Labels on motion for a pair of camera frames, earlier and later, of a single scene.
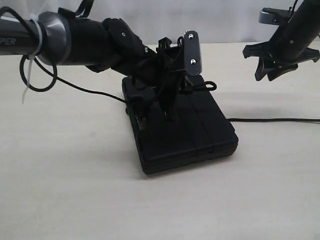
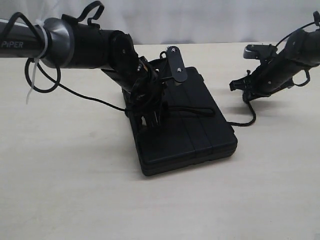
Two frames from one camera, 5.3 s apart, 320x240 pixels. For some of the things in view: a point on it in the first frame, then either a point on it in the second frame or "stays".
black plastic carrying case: x=202 y=133 stays
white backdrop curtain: x=216 y=21 stays
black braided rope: x=211 y=85 to x=205 y=111
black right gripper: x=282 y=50 to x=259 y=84
